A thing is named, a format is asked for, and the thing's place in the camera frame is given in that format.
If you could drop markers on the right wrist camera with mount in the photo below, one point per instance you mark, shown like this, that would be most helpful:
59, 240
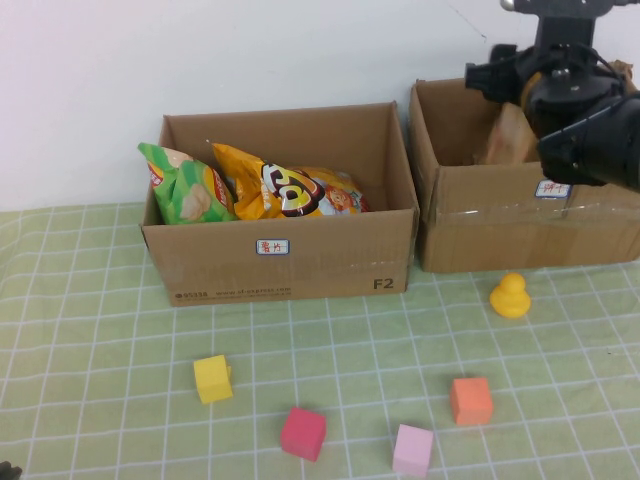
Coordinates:
565, 30

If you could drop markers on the yellow-orange chip bag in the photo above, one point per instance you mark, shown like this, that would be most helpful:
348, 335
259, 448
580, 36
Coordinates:
295, 192

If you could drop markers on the cardboard box with F2 print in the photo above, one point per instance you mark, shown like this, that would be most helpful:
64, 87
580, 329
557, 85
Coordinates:
320, 272

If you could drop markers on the orange foam cube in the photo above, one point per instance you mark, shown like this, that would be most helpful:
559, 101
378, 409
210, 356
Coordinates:
471, 401

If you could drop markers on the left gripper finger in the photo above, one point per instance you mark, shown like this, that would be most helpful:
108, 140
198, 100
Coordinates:
9, 472

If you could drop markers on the green Lay's chip bag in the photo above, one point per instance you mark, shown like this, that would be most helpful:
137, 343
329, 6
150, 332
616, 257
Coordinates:
192, 197

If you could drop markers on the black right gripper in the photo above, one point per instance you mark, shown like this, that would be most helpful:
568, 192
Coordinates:
570, 90

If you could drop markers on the yellow rubber duck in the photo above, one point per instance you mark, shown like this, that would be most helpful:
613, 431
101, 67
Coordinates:
510, 300

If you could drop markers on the yellow foam cube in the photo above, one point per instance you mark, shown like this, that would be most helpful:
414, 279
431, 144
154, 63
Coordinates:
212, 380

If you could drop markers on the taped cardboard box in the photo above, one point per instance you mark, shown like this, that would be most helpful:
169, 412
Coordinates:
490, 240

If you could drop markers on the white label on F2 box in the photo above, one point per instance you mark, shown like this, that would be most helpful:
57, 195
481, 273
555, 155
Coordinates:
273, 247

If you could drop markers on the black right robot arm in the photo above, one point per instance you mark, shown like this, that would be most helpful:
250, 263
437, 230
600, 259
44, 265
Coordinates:
600, 150

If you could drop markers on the red foam cube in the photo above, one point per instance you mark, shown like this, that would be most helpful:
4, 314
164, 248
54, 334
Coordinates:
302, 432

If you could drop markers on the green checked tablecloth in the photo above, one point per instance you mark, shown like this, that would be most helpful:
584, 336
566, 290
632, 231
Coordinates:
75, 350

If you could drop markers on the pink foam cube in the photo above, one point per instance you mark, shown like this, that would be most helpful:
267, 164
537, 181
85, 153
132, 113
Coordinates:
412, 450

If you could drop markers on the white label on taped box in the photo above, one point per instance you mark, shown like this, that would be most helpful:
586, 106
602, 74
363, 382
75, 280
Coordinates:
550, 191

